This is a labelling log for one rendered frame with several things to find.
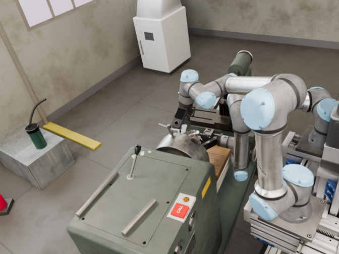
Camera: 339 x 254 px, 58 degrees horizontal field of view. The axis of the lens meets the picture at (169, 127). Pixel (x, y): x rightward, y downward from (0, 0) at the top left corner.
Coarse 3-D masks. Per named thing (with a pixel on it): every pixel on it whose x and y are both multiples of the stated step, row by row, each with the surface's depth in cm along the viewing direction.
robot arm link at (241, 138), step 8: (240, 104) 152; (232, 112) 154; (240, 112) 151; (232, 120) 155; (240, 120) 151; (240, 128) 153; (248, 128) 153; (240, 136) 157; (248, 136) 159; (240, 144) 160; (240, 152) 164; (240, 160) 167; (240, 168) 171; (240, 176) 172
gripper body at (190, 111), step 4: (180, 104) 141; (184, 104) 140; (192, 104) 141; (188, 108) 145; (192, 108) 148; (188, 112) 146; (192, 112) 147; (188, 116) 144; (192, 116) 151; (184, 120) 147; (188, 120) 145
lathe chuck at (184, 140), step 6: (168, 138) 172; (180, 138) 169; (186, 138) 169; (192, 138) 169; (180, 144) 165; (186, 144) 165; (192, 144) 167; (198, 144) 168; (192, 150) 164; (198, 150) 166; (204, 150) 170; (198, 156) 165; (204, 156) 169
